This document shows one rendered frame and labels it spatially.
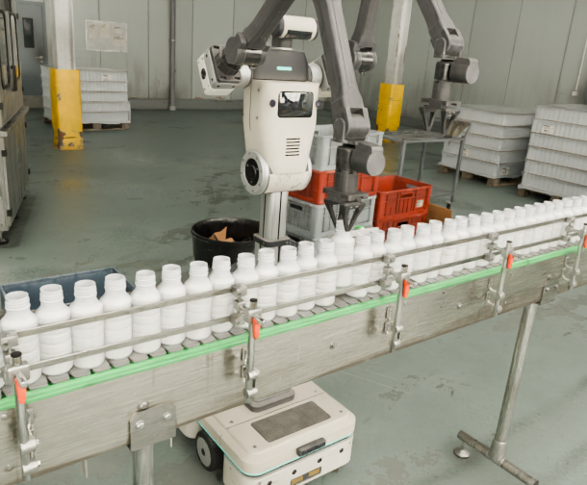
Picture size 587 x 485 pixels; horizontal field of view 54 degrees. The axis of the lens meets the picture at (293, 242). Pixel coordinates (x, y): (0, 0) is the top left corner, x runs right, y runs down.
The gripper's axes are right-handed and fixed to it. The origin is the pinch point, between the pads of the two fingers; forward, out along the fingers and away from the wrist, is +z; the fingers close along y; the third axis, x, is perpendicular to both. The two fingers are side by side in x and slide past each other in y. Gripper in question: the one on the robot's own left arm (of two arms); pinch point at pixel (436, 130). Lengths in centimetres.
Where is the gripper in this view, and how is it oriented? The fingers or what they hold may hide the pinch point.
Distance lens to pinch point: 182.2
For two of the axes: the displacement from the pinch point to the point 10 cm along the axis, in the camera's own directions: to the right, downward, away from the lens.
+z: -0.6, 9.5, 3.2
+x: -8.0, 1.4, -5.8
